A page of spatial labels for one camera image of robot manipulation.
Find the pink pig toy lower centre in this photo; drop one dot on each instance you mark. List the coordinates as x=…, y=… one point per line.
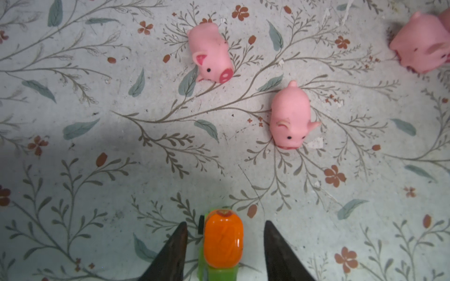
x=290, y=121

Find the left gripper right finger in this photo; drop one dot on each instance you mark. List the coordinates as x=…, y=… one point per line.
x=281, y=262

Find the green toy car orange top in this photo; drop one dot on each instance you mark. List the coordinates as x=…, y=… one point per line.
x=222, y=250

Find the pink pig toy pair left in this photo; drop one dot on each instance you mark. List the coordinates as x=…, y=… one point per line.
x=423, y=44

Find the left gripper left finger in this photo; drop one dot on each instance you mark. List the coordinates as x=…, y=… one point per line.
x=169, y=263

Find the pink pig toy leftmost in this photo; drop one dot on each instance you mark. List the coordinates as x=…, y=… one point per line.
x=210, y=52

